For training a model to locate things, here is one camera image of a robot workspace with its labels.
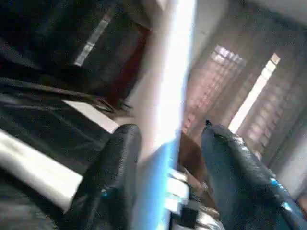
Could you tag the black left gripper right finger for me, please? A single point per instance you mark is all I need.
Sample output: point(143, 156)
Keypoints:
point(244, 187)

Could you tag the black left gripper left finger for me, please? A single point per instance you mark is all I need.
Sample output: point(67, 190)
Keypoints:
point(108, 187)

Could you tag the window with slatted blinds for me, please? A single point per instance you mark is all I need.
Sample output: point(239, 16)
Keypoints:
point(240, 96)

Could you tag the dark red panel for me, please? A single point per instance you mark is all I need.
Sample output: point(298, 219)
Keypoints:
point(129, 67)

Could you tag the large black screen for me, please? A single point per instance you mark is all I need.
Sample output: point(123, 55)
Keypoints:
point(53, 38)

